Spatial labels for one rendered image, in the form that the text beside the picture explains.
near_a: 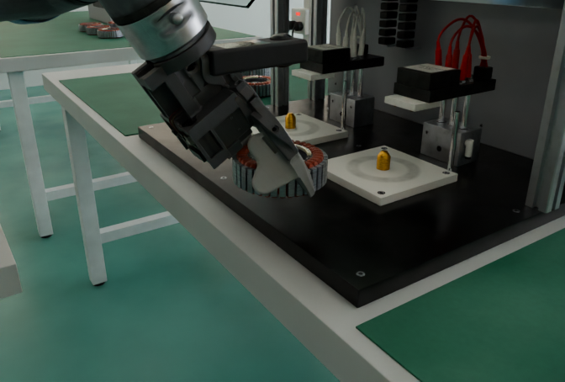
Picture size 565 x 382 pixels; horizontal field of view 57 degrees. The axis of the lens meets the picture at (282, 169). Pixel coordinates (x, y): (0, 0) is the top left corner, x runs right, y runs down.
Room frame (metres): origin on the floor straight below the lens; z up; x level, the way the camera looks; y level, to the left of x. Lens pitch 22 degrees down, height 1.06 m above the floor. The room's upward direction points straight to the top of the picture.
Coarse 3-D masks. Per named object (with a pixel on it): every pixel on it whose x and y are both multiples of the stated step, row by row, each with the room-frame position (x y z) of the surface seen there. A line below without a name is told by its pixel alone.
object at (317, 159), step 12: (300, 144) 0.60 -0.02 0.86; (240, 156) 0.55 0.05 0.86; (252, 156) 0.57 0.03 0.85; (312, 156) 0.56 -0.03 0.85; (324, 156) 0.57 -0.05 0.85; (240, 168) 0.53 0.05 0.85; (252, 168) 0.52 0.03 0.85; (312, 168) 0.53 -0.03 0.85; (324, 168) 0.54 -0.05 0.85; (240, 180) 0.53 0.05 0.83; (324, 180) 0.54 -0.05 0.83; (252, 192) 0.52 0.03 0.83; (276, 192) 0.51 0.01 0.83; (288, 192) 0.51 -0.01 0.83; (300, 192) 0.52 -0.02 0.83
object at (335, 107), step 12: (336, 96) 0.99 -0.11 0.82; (348, 96) 0.97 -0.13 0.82; (336, 108) 0.98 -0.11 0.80; (348, 108) 0.96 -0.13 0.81; (360, 108) 0.95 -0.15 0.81; (372, 108) 0.97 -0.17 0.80; (336, 120) 0.98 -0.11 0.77; (348, 120) 0.95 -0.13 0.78; (360, 120) 0.95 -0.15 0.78; (372, 120) 0.97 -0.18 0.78
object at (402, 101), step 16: (432, 64) 0.77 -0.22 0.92; (400, 80) 0.75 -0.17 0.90; (416, 80) 0.72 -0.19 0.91; (432, 80) 0.70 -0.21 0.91; (448, 80) 0.72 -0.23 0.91; (480, 80) 0.77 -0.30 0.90; (400, 96) 0.74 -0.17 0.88; (416, 96) 0.72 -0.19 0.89; (432, 96) 0.70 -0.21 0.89; (448, 96) 0.72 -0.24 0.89; (464, 112) 0.76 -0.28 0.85; (464, 128) 0.76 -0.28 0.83
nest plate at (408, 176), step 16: (336, 160) 0.74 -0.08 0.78; (352, 160) 0.74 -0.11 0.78; (368, 160) 0.74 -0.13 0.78; (400, 160) 0.74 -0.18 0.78; (416, 160) 0.74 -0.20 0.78; (336, 176) 0.67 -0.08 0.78; (352, 176) 0.67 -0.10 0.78; (368, 176) 0.67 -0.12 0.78; (384, 176) 0.67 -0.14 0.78; (400, 176) 0.67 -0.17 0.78; (416, 176) 0.67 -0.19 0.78; (432, 176) 0.67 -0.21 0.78; (448, 176) 0.67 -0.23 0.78; (368, 192) 0.62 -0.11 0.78; (384, 192) 0.62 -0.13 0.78; (400, 192) 0.62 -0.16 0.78; (416, 192) 0.64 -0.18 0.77
